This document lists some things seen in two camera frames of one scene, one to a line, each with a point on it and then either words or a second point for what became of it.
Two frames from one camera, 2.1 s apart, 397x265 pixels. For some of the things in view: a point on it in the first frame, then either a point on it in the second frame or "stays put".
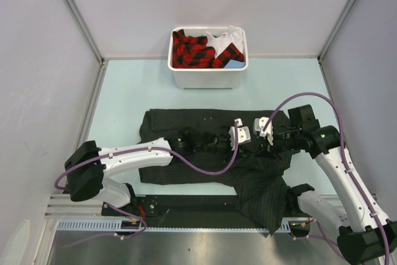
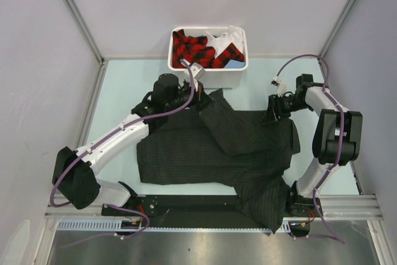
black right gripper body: x=282 y=143 → x=285 y=105
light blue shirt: x=233 y=64 stays put
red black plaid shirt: x=193 y=52 stays put
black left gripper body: x=222 y=146 → x=195 y=103
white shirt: x=234 y=35 stays put
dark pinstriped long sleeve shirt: x=236 y=148 stays put
